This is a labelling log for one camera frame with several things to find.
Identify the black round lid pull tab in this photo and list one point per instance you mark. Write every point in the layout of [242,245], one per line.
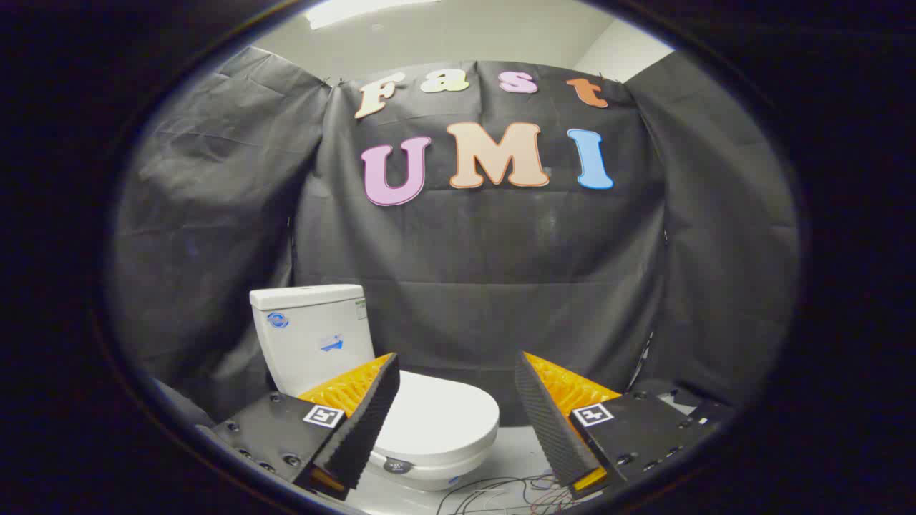
[398,466]

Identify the white toilet lid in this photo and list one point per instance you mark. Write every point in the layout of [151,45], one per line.
[436,415]

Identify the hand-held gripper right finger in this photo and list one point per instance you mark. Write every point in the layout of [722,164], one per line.
[544,418]

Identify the black backdrop cloth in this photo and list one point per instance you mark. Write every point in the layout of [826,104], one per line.
[501,250]

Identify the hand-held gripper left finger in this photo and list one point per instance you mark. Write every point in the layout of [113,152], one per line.
[372,411]

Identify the white toilet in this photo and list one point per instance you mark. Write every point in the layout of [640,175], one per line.
[311,336]

